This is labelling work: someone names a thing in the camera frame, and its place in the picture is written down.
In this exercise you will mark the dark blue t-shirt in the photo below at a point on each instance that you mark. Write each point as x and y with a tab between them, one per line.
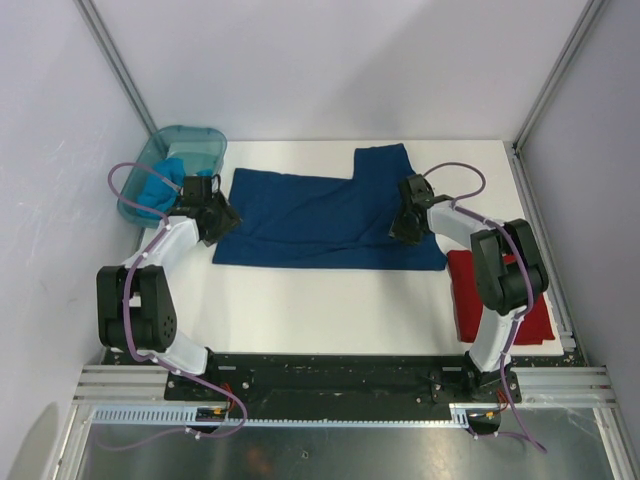
311	222

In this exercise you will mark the aluminium frame post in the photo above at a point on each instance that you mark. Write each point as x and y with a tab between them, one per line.
576	41
106	44

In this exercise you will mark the aluminium frame post left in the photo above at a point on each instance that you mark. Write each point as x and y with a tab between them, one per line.
106	44

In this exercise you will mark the light blue crumpled t-shirt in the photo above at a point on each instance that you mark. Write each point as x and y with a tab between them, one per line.
157	194

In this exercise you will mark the teal plastic bin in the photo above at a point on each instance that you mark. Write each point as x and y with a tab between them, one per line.
170	155

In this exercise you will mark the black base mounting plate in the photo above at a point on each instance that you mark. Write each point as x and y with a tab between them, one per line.
321	383

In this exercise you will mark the grey slotted cable duct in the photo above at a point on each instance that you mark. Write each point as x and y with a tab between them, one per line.
445	417

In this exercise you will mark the folded red t-shirt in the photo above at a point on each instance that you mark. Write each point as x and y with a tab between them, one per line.
468	307

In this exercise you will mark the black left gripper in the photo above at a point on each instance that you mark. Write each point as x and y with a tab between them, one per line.
229	219

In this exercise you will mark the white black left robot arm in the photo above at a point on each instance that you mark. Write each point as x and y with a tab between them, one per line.
135	310

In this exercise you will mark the aluminium frame post right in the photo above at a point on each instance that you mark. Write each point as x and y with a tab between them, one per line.
576	41

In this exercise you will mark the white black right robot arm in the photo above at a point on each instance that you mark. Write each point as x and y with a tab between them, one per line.
508	268

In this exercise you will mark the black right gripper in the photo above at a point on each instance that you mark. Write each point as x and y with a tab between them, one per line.
398	231

